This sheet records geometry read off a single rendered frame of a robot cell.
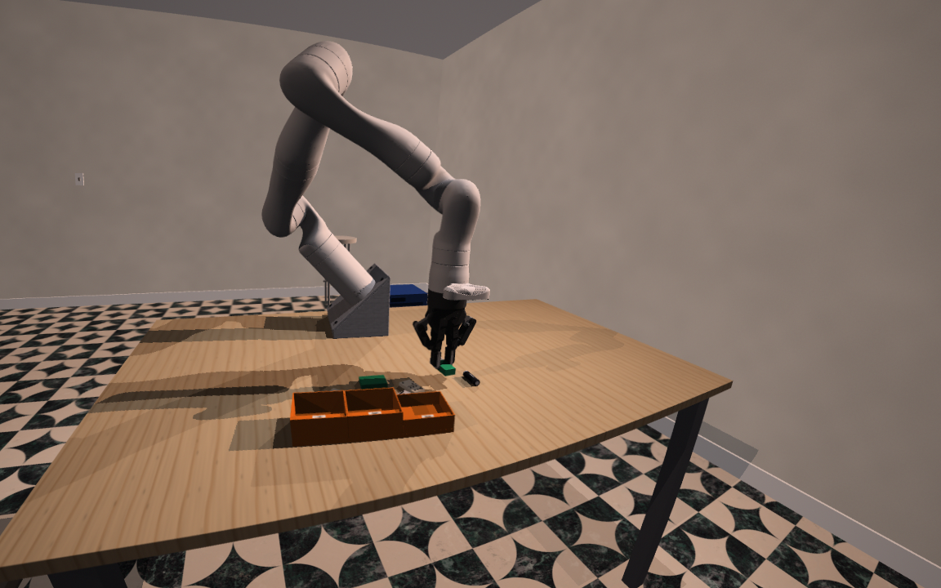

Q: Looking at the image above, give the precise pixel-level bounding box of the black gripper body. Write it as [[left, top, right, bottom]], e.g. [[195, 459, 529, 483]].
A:
[[425, 288, 467, 334]]

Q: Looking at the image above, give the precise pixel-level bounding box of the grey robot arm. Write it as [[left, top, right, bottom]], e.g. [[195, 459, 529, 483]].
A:
[[261, 41, 490, 305]]

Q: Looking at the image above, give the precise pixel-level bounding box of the orange rack of three bins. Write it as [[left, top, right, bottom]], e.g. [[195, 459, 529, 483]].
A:
[[290, 388, 455, 447]]

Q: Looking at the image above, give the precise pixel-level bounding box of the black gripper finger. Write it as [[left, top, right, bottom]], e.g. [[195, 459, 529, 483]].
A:
[[444, 315, 476, 365], [413, 316, 448, 369]]

